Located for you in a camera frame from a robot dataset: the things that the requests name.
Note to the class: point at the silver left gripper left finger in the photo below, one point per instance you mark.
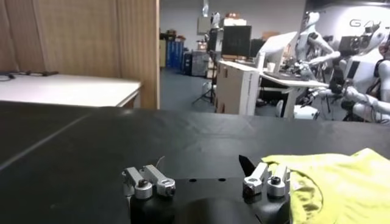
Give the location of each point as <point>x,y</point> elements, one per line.
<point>143,185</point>

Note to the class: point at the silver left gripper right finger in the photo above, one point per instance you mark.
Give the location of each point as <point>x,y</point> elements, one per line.
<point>259,179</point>

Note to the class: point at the yellow-green t-shirt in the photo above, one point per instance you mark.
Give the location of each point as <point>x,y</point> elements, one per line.
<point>350,188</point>

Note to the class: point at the wrinkled black table cover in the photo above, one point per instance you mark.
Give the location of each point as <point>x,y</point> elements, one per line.
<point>152,143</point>

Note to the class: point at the white standing desk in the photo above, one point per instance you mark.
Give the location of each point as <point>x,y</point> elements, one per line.
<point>292,100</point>

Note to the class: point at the tall white cardboard box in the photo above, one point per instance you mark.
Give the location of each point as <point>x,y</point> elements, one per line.
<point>234,88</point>

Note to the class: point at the white cup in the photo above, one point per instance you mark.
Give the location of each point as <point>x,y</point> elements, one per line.
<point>271,67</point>

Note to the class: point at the white rectangular table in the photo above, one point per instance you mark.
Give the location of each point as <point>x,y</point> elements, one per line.
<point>76,89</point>

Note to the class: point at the smooth black table sheet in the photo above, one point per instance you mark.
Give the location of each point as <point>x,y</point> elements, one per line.
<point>30,128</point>

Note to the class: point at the black computer monitor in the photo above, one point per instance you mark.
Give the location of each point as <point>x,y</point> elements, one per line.
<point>256,48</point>

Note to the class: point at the blue cabinet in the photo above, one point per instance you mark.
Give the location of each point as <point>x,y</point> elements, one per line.
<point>175,54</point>

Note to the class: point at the black square panel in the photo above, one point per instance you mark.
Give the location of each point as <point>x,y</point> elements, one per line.
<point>236,41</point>

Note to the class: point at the white humanoid robot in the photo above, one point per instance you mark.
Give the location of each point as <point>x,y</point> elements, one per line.
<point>306,42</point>

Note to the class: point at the white humanoid robot black-faced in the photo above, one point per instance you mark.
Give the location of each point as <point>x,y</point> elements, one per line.
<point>362,73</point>

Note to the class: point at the white carton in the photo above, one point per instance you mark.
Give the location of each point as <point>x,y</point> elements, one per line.
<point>234,22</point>

